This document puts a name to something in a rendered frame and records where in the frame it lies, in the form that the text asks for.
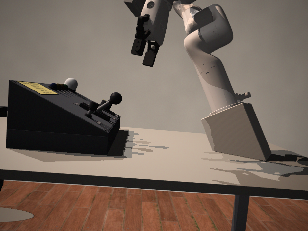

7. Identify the black control console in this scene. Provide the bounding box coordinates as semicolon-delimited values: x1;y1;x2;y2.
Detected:
6;78;122;155

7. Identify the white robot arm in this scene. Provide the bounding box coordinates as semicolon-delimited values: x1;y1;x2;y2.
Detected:
124;0;251;116

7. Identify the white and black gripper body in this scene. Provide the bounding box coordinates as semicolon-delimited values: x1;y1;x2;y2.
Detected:
141;0;172;46

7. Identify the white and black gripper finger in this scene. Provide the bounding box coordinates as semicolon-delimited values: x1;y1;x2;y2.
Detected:
131;15;151;56
142;40;160;67

